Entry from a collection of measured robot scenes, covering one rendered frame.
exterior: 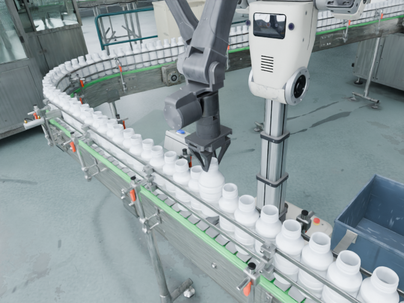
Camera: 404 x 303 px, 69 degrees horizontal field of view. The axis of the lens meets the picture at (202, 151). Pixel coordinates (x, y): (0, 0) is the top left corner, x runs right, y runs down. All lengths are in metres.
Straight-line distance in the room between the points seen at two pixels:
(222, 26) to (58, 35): 5.46
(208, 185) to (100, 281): 1.49
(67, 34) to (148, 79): 3.77
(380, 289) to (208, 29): 0.56
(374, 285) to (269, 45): 0.88
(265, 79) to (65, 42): 5.08
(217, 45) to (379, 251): 0.72
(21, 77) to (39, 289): 2.41
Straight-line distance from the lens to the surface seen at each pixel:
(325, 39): 3.33
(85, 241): 2.40
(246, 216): 0.72
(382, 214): 1.33
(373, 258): 1.04
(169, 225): 1.01
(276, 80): 1.24
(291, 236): 0.66
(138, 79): 2.39
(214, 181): 0.74
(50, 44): 5.97
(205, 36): 0.62
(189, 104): 0.60
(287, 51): 1.19
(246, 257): 0.81
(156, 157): 0.92
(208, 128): 0.66
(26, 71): 3.91
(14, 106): 3.96
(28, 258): 2.50
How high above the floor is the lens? 1.64
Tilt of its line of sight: 32 degrees down
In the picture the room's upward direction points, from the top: 5 degrees counter-clockwise
